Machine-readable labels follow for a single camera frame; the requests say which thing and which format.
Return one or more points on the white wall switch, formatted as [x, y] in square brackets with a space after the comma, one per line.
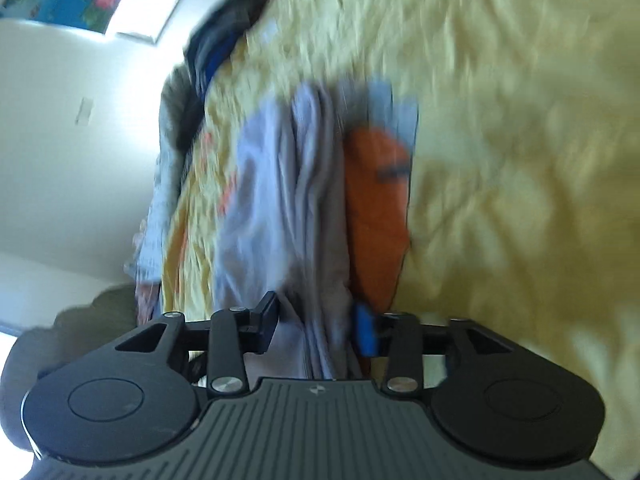
[84, 111]

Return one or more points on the blue garment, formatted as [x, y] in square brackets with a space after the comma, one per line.
[215, 67]

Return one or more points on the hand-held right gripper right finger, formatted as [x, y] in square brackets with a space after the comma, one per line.
[366, 332]

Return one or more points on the dark grey garment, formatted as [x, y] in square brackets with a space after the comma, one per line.
[225, 15]

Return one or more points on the white script print cloth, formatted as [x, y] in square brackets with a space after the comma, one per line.
[160, 220]

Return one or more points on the light lavender knit shirt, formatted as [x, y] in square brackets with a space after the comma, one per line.
[270, 210]

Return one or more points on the yellow printed bedsheet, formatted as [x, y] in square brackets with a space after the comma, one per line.
[500, 160]

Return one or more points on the brown scalloped headboard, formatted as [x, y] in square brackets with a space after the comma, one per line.
[95, 315]

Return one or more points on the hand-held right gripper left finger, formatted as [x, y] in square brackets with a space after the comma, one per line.
[264, 325]

